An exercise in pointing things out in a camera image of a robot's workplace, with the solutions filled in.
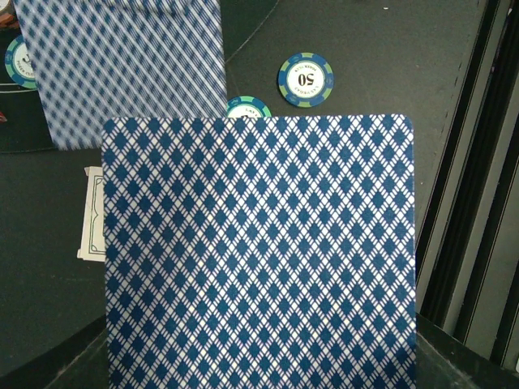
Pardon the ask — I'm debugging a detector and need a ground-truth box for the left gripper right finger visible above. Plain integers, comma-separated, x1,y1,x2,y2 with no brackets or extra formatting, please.
416,314,518,388

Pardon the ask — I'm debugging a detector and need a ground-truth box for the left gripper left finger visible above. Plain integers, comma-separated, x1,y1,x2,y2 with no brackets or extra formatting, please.
1,315,106,388

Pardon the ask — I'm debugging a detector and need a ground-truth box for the blue patterned card deck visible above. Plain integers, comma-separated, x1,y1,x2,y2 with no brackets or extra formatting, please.
102,114,417,388

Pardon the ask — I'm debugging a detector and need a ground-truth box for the single blue patterned card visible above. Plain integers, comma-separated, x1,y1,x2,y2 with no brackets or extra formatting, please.
15,1,227,150

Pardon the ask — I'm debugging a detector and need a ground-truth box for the single green poker chip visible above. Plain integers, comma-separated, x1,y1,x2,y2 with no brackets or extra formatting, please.
227,96,272,118

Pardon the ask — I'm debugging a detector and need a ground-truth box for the round black poker mat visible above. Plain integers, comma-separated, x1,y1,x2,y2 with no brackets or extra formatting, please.
1,1,278,153

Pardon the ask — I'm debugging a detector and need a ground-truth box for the black aluminium rail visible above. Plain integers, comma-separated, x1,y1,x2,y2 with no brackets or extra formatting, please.
416,1,518,373

